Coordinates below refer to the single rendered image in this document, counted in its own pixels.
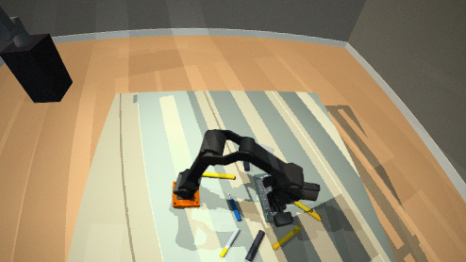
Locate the blue stylus with grey tip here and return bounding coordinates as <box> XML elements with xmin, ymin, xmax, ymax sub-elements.
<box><xmin>228</xmin><ymin>193</ymin><xmax>241</xmax><ymax>221</ymax></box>

